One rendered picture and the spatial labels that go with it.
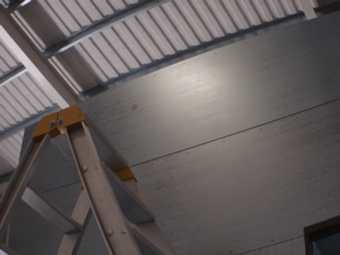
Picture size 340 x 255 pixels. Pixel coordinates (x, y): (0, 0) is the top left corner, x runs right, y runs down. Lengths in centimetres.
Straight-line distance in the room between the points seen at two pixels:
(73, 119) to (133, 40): 760
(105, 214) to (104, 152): 43
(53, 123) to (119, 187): 29
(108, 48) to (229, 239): 753
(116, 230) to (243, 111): 114
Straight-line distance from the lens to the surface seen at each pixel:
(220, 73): 233
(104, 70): 958
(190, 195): 202
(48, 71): 932
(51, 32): 907
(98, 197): 121
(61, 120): 143
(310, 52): 223
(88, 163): 129
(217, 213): 192
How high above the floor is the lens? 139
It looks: 38 degrees up
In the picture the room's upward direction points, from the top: 1 degrees counter-clockwise
